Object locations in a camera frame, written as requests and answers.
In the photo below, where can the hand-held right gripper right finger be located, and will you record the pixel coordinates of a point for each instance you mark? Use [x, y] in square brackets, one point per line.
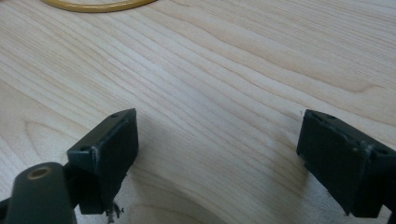
[342, 161]

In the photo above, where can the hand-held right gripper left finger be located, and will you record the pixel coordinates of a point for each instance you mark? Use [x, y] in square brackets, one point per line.
[109, 158]

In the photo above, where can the yellow round rim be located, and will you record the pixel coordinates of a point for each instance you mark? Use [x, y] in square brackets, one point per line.
[96, 6]

